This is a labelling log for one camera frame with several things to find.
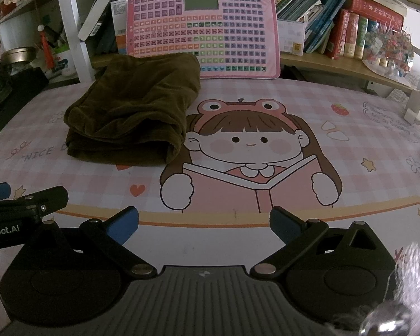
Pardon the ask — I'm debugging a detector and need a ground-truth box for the colourful flower ornament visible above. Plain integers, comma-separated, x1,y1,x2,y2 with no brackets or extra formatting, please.
361,24,416,78

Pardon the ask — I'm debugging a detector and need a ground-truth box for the white labelled box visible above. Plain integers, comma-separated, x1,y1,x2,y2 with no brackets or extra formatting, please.
277,19,309,57

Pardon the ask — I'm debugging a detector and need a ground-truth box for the thick red lying book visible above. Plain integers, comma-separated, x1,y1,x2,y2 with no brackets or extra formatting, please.
347,0,405,26

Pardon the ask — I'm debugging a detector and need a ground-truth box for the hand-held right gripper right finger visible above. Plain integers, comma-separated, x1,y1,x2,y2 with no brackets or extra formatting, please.
249,206,393,281

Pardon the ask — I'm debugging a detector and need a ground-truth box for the narrow red upright book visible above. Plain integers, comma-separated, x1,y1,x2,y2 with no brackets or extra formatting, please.
344,12,360,59

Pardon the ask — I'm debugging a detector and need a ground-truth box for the green upright book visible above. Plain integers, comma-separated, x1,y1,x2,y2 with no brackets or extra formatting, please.
354,15,369,60

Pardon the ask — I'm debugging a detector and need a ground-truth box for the black bag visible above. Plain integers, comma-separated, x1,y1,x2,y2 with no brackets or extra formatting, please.
0,64,50,141

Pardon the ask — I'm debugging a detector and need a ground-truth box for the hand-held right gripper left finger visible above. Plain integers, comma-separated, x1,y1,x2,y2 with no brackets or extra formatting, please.
19,206,158,279

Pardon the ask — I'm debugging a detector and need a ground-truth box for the grey fluffy fur trim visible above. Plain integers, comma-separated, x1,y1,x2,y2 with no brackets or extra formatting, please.
360,241,420,336

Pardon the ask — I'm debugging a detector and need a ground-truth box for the dark olive garment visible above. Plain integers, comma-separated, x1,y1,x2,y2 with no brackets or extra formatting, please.
65,52,202,167

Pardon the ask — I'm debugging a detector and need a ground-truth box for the red stick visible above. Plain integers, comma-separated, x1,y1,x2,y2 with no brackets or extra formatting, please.
38,24,55,69

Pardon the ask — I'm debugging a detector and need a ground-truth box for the cartoon girl desk mat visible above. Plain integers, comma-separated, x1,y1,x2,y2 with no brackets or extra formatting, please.
0,77,420,326

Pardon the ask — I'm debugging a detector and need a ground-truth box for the open white leaning book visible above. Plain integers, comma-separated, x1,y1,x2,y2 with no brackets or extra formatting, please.
77,0,125,41

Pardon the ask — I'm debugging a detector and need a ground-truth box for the pink learning tablet toy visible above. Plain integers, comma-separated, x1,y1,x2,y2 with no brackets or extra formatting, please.
126,0,281,80

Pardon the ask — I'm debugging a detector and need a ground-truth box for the white frame wooden bookshelf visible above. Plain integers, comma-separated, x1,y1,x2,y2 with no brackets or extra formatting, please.
54,0,420,96

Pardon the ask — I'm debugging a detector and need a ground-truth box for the wide red upright book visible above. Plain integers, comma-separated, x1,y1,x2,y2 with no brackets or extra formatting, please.
326,9,351,60

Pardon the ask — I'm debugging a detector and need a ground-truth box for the small white orange box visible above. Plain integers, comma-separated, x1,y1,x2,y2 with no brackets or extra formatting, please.
111,0,129,57

